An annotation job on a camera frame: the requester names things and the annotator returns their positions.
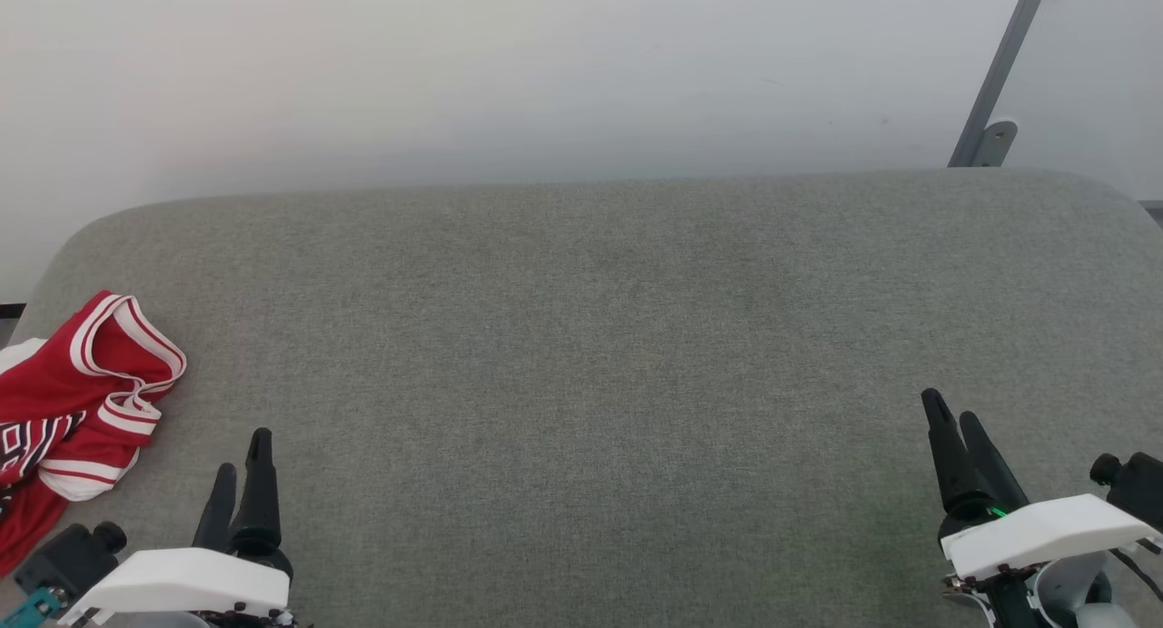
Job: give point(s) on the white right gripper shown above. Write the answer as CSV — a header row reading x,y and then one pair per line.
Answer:
x,y
1045,530

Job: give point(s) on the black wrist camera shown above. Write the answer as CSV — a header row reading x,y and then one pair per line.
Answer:
x,y
1140,487
68,560

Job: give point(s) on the red Bulls basketball jersey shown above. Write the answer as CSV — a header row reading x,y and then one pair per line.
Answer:
x,y
54,392

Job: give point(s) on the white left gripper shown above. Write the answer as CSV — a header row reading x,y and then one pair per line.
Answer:
x,y
182,583

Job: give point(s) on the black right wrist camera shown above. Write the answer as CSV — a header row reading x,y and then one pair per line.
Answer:
x,y
1140,487

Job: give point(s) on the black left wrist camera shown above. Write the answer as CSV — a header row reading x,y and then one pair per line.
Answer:
x,y
68,560

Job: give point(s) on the grey metal pole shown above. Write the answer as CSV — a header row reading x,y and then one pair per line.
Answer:
x,y
999,64

